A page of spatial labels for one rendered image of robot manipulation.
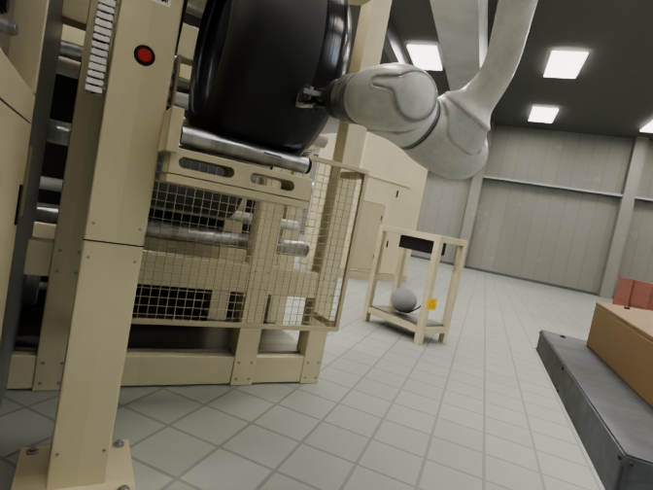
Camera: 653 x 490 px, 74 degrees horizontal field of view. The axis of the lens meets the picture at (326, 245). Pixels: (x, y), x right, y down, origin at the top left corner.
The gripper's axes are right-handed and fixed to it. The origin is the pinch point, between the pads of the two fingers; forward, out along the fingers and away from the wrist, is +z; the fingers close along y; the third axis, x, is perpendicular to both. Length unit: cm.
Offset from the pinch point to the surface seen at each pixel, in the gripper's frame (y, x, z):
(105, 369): 31, 74, 10
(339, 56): -7.1, -12.2, 2.5
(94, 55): 42.5, 2.4, 20.8
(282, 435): -30, 107, 22
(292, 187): -5.6, 20.6, 8.7
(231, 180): 10.8, 21.9, 7.1
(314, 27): 0.8, -16.0, 2.4
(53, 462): 39, 96, 8
